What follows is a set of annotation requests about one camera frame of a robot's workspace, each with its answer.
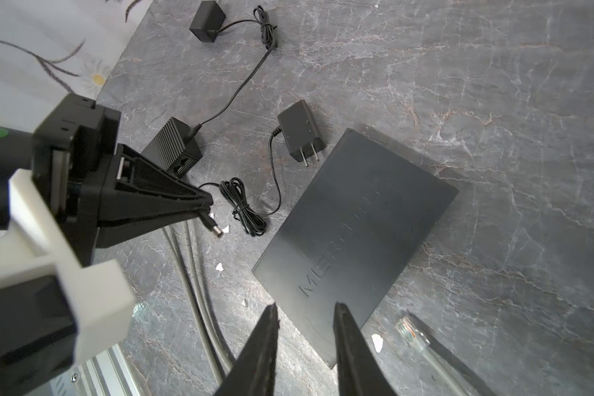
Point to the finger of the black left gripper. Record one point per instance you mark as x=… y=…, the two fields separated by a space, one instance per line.
x=138 y=197

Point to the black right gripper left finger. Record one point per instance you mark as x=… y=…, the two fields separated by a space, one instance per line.
x=254 y=372

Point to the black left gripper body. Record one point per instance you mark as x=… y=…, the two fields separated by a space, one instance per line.
x=71 y=152

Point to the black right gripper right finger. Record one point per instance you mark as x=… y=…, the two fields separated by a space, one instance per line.
x=358 y=371

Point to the slim ribbed black switch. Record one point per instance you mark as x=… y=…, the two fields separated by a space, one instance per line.
x=174 y=148

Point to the black power adapter with cable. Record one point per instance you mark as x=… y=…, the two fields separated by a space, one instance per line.
x=208 y=24

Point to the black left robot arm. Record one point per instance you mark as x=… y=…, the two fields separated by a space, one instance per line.
x=16 y=153

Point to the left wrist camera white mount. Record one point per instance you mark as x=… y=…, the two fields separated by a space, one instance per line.
x=54 y=312

